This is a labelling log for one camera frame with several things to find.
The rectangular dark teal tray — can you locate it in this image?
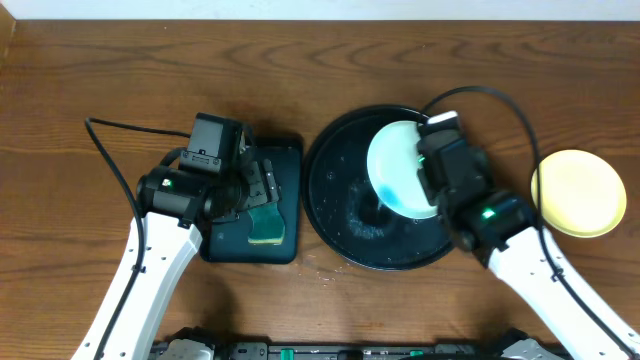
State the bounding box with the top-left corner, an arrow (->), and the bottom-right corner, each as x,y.
200,138 -> 302,264

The round black tray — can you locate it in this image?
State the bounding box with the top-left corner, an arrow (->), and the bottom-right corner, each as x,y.
301,104 -> 454,271

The green and yellow sponge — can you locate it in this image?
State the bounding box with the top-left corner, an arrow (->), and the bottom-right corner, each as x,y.
248,203 -> 286,245

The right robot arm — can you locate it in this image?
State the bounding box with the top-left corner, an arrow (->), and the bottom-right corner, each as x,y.
416,126 -> 639,359

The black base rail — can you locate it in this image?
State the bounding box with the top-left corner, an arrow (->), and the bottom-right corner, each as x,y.
148,328 -> 570,360

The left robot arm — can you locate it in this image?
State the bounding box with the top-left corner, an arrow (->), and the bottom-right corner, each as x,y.
73,166 -> 218,359

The yellow plate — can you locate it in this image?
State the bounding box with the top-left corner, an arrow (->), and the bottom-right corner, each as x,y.
530,149 -> 627,238

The light blue plate top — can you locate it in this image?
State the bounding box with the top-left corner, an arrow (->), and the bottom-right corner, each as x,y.
366,120 -> 437,220

